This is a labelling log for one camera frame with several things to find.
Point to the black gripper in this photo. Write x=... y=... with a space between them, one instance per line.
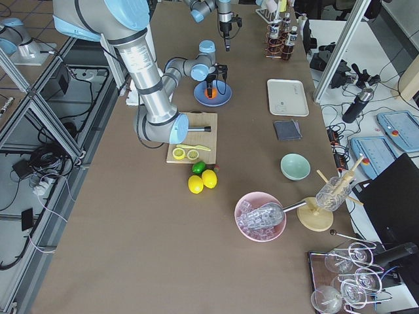
x=210 y=79
x=225 y=28

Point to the orange fruit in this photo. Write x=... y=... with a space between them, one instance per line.
x=211 y=93

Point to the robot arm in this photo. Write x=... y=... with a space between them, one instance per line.
x=203 y=68
x=125 y=24

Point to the blue plate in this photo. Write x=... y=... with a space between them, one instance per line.
x=221 y=93

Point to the steel muddler black tip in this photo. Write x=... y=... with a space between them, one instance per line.
x=200 y=129

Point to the wooden cutting board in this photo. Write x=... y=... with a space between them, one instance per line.
x=207 y=139

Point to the left tea bottle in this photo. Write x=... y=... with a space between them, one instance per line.
x=274 y=43

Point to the tea bottle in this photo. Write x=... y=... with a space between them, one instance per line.
x=274 y=43
x=286 y=22
x=289 y=43

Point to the yellow plastic knife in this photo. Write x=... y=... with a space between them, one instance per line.
x=197 y=147

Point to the right tea bottle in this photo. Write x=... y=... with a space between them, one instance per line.
x=286 y=22

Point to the front tea bottle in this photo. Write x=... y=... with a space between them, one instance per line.
x=289 y=43

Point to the upper lemon half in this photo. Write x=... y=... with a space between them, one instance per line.
x=193 y=155

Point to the lemon half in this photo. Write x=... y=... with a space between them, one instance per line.
x=178 y=153
x=193 y=155

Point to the lower lemon half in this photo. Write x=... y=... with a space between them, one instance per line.
x=178 y=153

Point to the cream rabbit tray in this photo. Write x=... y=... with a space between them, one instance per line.
x=287 y=98

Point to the green lime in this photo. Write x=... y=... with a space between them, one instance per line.
x=198 y=167

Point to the grey folded cloth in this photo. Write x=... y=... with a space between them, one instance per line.
x=287 y=130

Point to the upper whole lemon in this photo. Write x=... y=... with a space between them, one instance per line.
x=209 y=178

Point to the whole lemon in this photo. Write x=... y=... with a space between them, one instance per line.
x=209 y=178
x=195 y=184

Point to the lower whole lemon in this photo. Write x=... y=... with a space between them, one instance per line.
x=195 y=184

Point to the green bowl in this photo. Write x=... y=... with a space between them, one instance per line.
x=295 y=167

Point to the pink bowl with ice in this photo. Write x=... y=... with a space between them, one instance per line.
x=249 y=203

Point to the metal ice scoop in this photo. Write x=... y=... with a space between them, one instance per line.
x=270 y=214

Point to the orange power strip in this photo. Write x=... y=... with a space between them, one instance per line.
x=340 y=152

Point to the black thermos bottle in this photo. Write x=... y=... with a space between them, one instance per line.
x=359 y=103

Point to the wooden cup stand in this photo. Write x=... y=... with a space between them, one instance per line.
x=313 y=216

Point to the clear glass on stand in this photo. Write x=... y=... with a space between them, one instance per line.
x=333 y=194

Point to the near teach pendant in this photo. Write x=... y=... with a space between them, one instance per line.
x=377 y=154

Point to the teach pendant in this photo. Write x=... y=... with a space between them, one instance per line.
x=402 y=129
x=377 y=154

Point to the far teach pendant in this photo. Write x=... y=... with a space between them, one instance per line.
x=402 y=129

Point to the dark tray with glasses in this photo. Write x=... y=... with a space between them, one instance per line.
x=346 y=279

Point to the copper wire bottle rack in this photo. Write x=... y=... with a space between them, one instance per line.
x=280 y=39

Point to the aluminium frame post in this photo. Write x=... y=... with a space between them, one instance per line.
x=346 y=35

